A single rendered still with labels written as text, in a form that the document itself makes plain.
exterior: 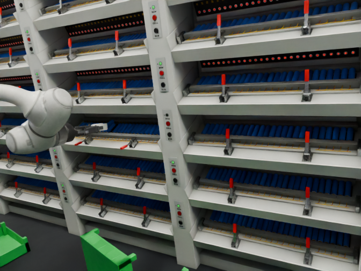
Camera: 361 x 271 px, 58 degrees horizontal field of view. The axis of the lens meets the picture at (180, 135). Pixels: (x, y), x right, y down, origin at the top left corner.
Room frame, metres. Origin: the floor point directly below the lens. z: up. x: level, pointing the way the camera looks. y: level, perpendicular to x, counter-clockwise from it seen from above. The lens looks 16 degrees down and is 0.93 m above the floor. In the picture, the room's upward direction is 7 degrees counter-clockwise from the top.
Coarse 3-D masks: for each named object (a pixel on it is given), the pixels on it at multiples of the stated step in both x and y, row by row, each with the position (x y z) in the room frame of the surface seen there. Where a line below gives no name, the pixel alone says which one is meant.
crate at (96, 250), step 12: (96, 228) 1.26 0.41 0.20; (84, 240) 1.18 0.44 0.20; (96, 240) 1.16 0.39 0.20; (84, 252) 1.20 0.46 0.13; (96, 252) 1.11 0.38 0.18; (108, 252) 1.07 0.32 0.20; (120, 252) 1.06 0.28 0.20; (96, 264) 1.13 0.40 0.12; (108, 264) 1.04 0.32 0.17; (120, 264) 0.99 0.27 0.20
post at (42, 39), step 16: (16, 0) 1.58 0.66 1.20; (32, 0) 1.56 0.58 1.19; (32, 32) 1.55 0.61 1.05; (48, 32) 1.60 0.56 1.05; (64, 32) 1.68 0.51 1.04; (32, 64) 1.58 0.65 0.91; (48, 80) 1.56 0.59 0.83; (64, 80) 1.63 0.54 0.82; (64, 160) 1.55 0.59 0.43; (64, 176) 1.55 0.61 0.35; (80, 192) 1.59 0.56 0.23; (64, 208) 1.58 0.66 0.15; (80, 224) 1.55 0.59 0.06
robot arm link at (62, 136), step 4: (64, 128) 1.21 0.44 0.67; (60, 132) 1.19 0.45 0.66; (64, 132) 1.20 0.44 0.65; (56, 136) 1.17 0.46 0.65; (60, 136) 1.18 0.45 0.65; (64, 136) 1.20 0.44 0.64; (56, 140) 1.17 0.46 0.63; (60, 140) 1.19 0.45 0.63; (64, 140) 1.20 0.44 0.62; (56, 144) 1.18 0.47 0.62; (60, 144) 1.20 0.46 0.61
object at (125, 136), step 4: (100, 132) 1.47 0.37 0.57; (104, 132) 1.46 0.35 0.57; (80, 136) 1.52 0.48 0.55; (84, 136) 1.51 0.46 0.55; (92, 136) 1.48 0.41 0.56; (96, 136) 1.47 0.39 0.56; (100, 136) 1.46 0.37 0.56; (104, 136) 1.44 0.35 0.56; (108, 136) 1.43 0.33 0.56; (112, 136) 1.41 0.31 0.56; (116, 136) 1.40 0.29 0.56; (120, 136) 1.39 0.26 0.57; (124, 136) 1.38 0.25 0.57; (128, 136) 1.36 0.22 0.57; (132, 136) 1.35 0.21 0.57; (136, 136) 1.34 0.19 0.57; (140, 136) 1.33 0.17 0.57; (144, 136) 1.32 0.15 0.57; (148, 136) 1.31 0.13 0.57; (152, 136) 1.30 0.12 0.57; (156, 136) 1.29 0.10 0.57; (112, 140) 1.40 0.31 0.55; (116, 140) 1.39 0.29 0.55; (152, 140) 1.30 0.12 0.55; (156, 140) 1.29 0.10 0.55
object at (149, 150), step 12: (72, 120) 1.63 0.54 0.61; (72, 144) 1.50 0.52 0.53; (84, 144) 1.46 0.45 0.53; (96, 144) 1.43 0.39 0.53; (108, 144) 1.40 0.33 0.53; (120, 144) 1.37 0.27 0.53; (144, 144) 1.31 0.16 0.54; (156, 144) 1.28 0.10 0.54; (132, 156) 1.33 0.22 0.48; (144, 156) 1.29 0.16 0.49; (156, 156) 1.25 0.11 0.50
